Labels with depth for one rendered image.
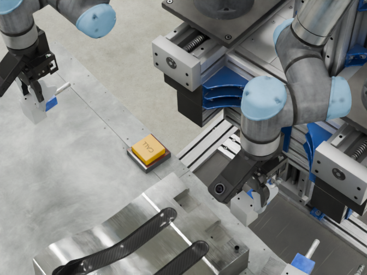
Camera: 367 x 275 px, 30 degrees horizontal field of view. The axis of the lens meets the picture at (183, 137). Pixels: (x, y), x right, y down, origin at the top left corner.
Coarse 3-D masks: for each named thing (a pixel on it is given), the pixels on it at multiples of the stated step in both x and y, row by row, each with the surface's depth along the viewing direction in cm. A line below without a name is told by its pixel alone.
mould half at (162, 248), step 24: (144, 192) 155; (168, 192) 155; (120, 216) 152; (144, 216) 152; (192, 216) 151; (216, 216) 151; (72, 240) 145; (96, 240) 147; (120, 240) 149; (168, 240) 148; (192, 240) 147; (240, 240) 147; (48, 264) 140; (120, 264) 144; (144, 264) 145; (216, 264) 144; (240, 264) 148
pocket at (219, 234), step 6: (216, 222) 150; (210, 228) 150; (216, 228) 152; (222, 228) 151; (210, 234) 151; (216, 234) 151; (222, 234) 151; (228, 234) 150; (216, 240) 150; (222, 240) 150; (228, 240) 150
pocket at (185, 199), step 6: (186, 192) 156; (174, 198) 154; (180, 198) 156; (186, 198) 157; (192, 198) 155; (180, 204) 156; (186, 204) 156; (192, 204) 156; (198, 204) 154; (186, 210) 155; (192, 210) 155
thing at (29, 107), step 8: (64, 88) 169; (24, 96) 164; (32, 96) 164; (24, 104) 163; (32, 104) 163; (48, 104) 165; (56, 104) 168; (24, 112) 167; (32, 112) 162; (40, 112) 164; (32, 120) 165; (40, 120) 166
